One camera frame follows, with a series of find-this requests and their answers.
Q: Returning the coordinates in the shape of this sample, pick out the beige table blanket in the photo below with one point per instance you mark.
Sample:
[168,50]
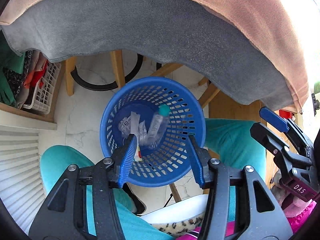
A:
[248,48]

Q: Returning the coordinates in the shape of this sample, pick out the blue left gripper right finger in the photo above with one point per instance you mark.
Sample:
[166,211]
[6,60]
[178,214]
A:
[199,161]

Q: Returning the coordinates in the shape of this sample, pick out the white plastic crate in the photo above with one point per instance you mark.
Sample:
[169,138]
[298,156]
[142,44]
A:
[42,86]

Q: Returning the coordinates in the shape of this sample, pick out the clear bottle teal cap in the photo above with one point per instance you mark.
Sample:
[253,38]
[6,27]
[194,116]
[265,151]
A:
[158,126]

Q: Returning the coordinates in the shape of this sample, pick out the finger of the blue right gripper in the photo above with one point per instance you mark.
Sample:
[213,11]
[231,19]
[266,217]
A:
[274,119]

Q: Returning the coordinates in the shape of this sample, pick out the blue plastic waste basket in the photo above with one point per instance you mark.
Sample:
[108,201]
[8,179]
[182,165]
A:
[169,161]

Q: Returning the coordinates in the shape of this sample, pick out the clear plastic bag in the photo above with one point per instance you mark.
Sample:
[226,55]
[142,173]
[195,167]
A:
[133,125]

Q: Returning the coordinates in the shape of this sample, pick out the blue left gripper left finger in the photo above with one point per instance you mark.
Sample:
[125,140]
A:
[123,158]

